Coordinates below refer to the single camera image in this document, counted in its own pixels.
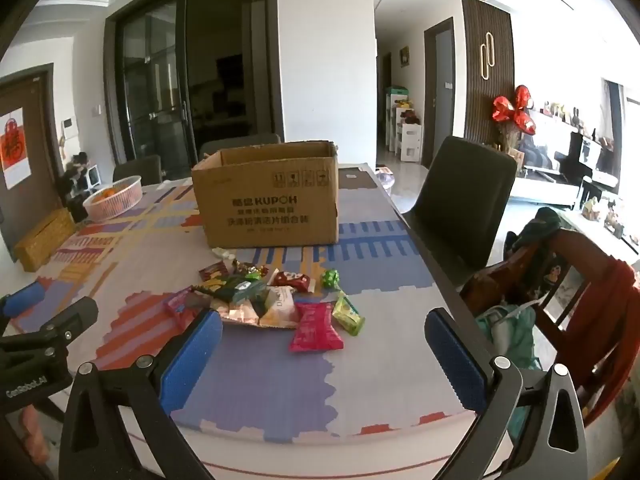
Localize light green bag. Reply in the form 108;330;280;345
475;302;543;441

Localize cream snack packet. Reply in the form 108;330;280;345
259;286;301;330

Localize brown cardboard box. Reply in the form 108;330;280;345
191;140;341;250

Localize pink snack packet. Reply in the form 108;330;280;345
288;302;346;353

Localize light green snack packet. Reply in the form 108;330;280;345
332;294;366;337

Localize yellow woven box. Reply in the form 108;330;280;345
13;208;77;273

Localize dark green cloth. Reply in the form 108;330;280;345
515;207;563;251

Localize white low cabinet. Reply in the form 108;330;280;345
510;110;640;256

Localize wooden chair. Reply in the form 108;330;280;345
460;227;640;428

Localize dark upholstered chair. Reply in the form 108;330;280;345
402;136;518;286
112;154;163;185

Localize brown snack packet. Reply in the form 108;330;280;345
198;261;230;283

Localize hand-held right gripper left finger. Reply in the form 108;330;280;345
64;307;224;480

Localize grey room door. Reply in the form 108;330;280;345
424;16;455;171

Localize small colourful candy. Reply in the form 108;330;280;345
235;262;268;282

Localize white shelf unit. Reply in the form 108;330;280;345
385;87;425;163

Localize patterned table mat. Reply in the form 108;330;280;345
0;162;516;461

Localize glass sliding door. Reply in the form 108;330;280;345
104;0;281;181

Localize red and white snack packet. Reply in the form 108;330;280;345
271;269;317;294

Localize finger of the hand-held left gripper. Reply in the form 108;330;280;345
0;296;99;361
0;281;47;333

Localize red cloth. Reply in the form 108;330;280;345
565;255;640;411

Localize gold wall ornament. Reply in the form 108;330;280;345
479;32;496;82

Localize brown entrance door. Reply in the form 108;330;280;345
0;62;66;263

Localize dark green snack packet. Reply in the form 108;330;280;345
215;276;268;306

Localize person's left hand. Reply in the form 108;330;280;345
20;404;52;467

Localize red foil balloons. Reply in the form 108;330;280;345
491;84;537;136

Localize rose gold snack packet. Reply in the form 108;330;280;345
212;296;263;327

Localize red wall poster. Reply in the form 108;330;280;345
0;107;32;191

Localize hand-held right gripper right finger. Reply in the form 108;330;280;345
424;307;590;480

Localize pink plastic basket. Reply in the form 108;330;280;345
82;175;143;222

